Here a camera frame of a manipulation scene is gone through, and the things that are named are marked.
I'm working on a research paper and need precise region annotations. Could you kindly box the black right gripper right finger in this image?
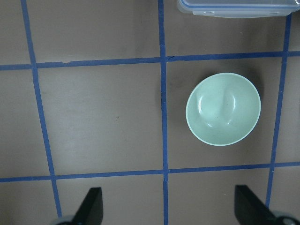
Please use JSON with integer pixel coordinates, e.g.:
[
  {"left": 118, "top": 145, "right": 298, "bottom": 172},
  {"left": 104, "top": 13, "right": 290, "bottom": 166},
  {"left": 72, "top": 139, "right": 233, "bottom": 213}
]
[{"left": 234, "top": 185, "right": 276, "bottom": 225}]

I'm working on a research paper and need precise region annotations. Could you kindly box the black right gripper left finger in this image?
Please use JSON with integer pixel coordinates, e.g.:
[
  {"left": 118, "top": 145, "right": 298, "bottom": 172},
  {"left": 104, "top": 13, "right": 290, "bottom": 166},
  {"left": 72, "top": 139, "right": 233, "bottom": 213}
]
[{"left": 74, "top": 187, "right": 104, "bottom": 225}]

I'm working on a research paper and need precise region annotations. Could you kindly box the green bowl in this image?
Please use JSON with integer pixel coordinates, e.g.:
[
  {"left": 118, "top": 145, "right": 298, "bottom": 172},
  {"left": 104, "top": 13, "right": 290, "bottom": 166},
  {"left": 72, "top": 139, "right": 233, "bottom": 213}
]
[{"left": 185, "top": 73, "right": 261, "bottom": 146}]

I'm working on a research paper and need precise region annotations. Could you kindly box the clear plastic lidded container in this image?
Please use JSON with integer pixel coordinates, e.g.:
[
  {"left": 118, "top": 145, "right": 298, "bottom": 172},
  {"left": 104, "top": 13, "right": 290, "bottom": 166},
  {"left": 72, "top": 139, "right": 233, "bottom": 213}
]
[{"left": 177, "top": 0, "right": 300, "bottom": 18}]

